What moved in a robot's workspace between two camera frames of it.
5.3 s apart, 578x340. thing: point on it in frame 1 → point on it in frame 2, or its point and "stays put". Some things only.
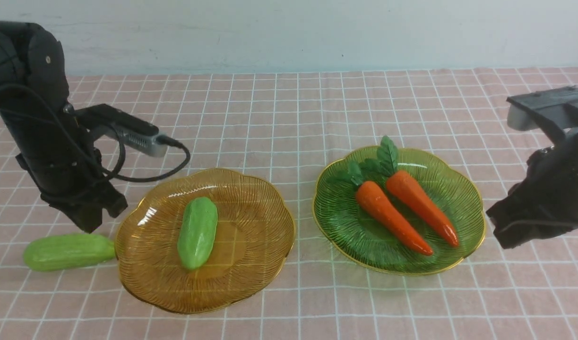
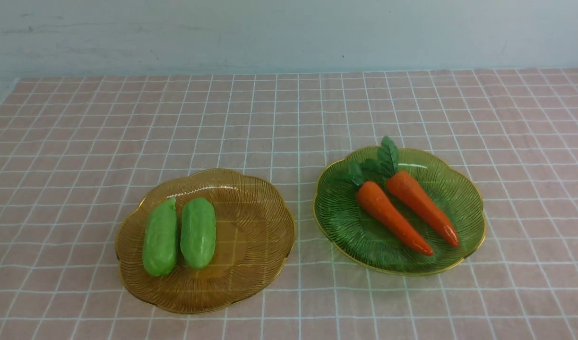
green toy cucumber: (197, 230) stays put
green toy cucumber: (65, 251) → (160, 242)
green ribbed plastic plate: (360, 238) stays put
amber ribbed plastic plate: (255, 229) stays put
